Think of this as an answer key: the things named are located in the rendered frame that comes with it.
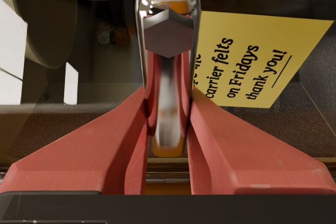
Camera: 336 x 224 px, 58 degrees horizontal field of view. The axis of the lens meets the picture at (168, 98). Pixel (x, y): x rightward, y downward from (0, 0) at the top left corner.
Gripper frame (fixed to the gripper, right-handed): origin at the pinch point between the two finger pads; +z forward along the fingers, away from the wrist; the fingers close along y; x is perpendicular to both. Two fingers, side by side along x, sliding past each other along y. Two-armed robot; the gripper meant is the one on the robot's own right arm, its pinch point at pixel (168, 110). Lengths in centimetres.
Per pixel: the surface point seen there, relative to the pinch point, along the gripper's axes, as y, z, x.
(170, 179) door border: -0.2, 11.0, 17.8
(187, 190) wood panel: -2.4, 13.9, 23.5
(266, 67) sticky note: -5.3, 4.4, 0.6
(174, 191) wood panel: -0.8, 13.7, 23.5
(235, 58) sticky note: -3.5, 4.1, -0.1
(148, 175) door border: 1.9, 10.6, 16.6
